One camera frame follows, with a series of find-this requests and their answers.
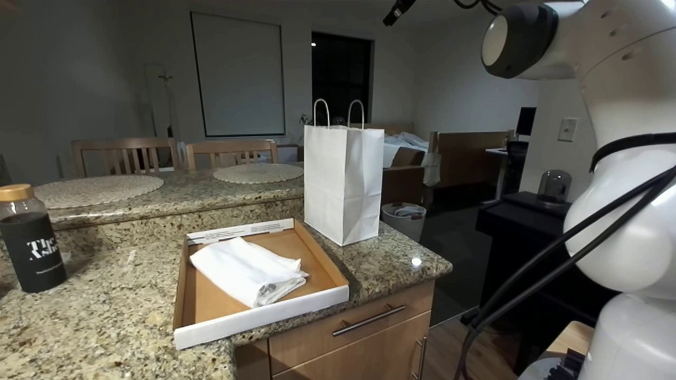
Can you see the white paper bag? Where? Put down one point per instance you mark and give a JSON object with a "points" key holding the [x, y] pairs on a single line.
{"points": [[344, 183]]}

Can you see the white trash bin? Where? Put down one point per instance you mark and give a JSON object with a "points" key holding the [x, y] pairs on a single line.
{"points": [[404, 222]]}

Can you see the cardboard box with papers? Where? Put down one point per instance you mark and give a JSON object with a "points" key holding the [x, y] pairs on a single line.
{"points": [[405, 161]]}

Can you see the round woven placemat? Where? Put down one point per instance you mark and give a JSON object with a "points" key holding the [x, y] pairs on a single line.
{"points": [[255, 175], [98, 192]]}

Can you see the wooden slat-back chair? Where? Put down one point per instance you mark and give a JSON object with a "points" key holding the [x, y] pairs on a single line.
{"points": [[126, 155], [228, 151]]}

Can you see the brown wooden desk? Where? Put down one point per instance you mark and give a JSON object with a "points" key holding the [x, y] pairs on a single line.
{"points": [[471, 159]]}

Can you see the wooden drawer cabinet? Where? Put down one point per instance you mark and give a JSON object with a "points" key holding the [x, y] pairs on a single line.
{"points": [[338, 352]]}

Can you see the shallow cardboard box tray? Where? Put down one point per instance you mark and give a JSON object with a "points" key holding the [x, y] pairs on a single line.
{"points": [[233, 320]]}

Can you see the black office chair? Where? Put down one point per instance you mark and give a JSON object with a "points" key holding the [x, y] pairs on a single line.
{"points": [[516, 169]]}

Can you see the thin coat stand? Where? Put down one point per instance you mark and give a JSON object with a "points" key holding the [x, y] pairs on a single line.
{"points": [[166, 106]]}

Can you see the black piano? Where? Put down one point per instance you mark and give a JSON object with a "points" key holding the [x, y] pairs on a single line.
{"points": [[528, 234]]}

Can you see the black monitor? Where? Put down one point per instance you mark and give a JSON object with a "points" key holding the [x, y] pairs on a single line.
{"points": [[526, 121]]}

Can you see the grey kettle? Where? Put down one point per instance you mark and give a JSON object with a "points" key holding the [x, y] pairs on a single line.
{"points": [[554, 184]]}

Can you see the light wooden board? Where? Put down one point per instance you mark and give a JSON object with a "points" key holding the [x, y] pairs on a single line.
{"points": [[567, 338]]}

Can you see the black jar with wooden lid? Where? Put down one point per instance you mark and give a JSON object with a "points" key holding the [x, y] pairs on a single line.
{"points": [[34, 245]]}

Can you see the large white wall board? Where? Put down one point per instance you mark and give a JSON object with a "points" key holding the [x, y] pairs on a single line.
{"points": [[234, 78]]}

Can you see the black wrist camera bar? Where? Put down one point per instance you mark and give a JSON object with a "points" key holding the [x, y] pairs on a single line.
{"points": [[398, 12]]}

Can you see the white wall plate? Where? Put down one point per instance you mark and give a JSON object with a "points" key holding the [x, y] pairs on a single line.
{"points": [[567, 130]]}

